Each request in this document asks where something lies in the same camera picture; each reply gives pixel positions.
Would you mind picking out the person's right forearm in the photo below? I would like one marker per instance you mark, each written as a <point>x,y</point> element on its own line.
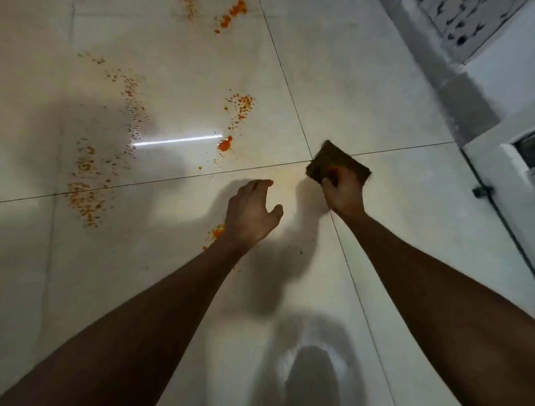
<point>451,318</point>

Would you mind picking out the white door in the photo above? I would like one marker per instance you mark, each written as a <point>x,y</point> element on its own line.
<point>501,175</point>

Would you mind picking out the person's left forearm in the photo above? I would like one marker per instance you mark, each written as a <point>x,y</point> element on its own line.
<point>125,343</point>

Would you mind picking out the person's right hand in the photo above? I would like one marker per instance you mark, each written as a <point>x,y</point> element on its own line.
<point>345,196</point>

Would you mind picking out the brown-green scrub pad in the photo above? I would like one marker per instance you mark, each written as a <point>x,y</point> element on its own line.
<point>334,152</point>

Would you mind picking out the person's left hand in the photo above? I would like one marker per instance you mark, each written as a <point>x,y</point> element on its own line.
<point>246,217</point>

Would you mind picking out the black door latch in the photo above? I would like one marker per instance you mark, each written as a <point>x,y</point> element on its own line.
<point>482,191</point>

